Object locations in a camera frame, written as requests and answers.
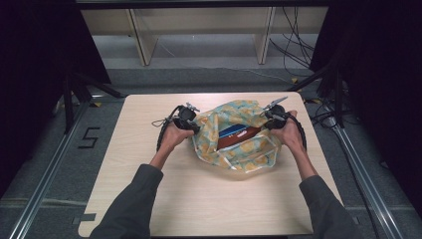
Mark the aluminium floor rail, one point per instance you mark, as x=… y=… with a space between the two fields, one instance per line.
x=365 y=179
x=49 y=172

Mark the brown oval lunch box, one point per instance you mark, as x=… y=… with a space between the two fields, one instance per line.
x=239 y=139

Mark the person's left hand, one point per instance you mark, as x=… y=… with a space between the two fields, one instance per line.
x=174 y=137

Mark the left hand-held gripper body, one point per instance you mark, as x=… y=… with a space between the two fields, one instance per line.
x=185 y=116

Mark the person's right hand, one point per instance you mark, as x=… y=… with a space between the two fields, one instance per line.
x=292 y=134

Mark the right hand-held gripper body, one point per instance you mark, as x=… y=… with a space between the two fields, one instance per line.
x=277 y=114

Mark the dark curtain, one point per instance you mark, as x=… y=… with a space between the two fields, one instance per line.
x=33 y=83
x=381 y=83

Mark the fruit print wrapping cloth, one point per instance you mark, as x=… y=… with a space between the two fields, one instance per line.
x=239 y=156

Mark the black tape strip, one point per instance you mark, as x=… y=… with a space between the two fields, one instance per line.
x=88 y=217

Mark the black metal stand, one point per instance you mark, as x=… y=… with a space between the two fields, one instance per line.
x=69 y=103
x=337 y=99

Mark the blue flat case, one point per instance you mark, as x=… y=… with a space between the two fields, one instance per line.
x=232 y=130

